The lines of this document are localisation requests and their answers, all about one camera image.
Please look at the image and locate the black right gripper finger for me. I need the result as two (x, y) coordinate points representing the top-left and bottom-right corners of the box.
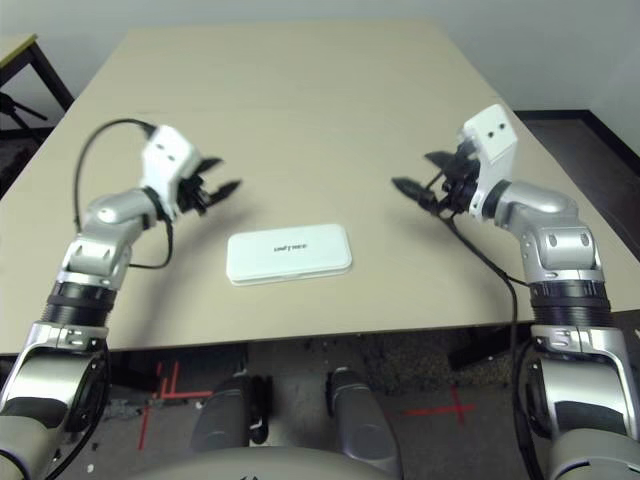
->
(390, 175), (442, 212)
(423, 151), (459, 174)

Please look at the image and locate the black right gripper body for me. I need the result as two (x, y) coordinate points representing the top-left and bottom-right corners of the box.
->
(432, 142), (482, 217)

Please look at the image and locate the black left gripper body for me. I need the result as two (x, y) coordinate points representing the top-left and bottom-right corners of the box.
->
(175, 172), (211, 215)

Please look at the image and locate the white plastic pencil case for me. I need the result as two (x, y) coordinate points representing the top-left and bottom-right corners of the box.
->
(225, 223), (355, 288)

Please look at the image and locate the dark speckled floor mat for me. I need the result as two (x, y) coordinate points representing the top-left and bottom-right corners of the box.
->
(357, 332), (454, 396)

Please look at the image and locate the black tripod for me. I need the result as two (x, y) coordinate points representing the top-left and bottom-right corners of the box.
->
(0, 92), (49, 136)

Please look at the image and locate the side table with black legs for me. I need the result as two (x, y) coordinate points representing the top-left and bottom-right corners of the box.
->
(0, 33), (76, 131)

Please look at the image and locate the grey left robot leg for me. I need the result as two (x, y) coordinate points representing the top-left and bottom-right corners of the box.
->
(192, 374), (274, 449)

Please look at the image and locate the grey robot leg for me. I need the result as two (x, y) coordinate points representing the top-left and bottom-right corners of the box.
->
(327, 367), (402, 476)
(192, 374), (274, 449)

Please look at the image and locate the grey crumpled floor scrap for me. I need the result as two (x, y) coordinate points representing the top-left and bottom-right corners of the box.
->
(104, 399), (147, 422)

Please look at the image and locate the grey right robot leg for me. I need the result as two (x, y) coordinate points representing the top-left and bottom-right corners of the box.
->
(327, 367), (402, 476)

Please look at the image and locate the grey robot torso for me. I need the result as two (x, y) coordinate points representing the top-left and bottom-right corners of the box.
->
(119, 444), (401, 480)

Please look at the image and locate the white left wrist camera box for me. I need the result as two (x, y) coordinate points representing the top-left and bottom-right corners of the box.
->
(139, 124), (202, 221)

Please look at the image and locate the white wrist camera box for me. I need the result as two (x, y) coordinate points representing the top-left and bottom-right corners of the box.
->
(139, 124), (202, 221)
(459, 103), (518, 221)

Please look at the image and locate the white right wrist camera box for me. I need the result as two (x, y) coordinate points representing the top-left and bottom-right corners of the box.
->
(459, 103), (518, 221)

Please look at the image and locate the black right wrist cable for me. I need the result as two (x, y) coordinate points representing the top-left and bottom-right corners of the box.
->
(439, 209), (546, 480)

